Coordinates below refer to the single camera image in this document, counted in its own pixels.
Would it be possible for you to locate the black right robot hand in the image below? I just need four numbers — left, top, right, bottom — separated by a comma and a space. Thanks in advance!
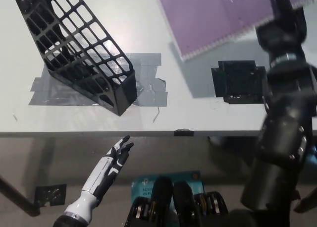
255, 0, 308, 61

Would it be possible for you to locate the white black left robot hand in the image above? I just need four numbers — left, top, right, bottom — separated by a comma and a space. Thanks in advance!
81, 135, 135, 203

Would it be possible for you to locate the purple spiral notebook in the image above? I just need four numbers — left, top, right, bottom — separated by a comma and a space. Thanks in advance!
156, 0, 317, 62

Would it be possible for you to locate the black mesh magazine shelf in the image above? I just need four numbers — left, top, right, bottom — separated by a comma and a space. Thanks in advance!
11, 0, 138, 116

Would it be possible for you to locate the black desk leg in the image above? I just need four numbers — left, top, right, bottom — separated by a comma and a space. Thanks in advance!
0, 174, 41, 217

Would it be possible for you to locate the large black tape patch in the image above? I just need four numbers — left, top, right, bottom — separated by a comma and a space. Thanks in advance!
211, 60, 267, 104

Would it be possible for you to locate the teal cardboard box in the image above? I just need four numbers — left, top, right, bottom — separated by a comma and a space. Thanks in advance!
130, 171, 205, 205

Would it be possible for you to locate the small black tape strip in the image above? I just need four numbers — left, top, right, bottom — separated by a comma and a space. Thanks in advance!
174, 129, 195, 137

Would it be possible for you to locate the grey tape patch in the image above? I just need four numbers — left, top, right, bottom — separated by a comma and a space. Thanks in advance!
28, 53, 168, 108

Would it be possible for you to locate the brown chair leg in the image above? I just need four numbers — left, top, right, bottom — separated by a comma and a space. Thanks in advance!
293, 189, 317, 214

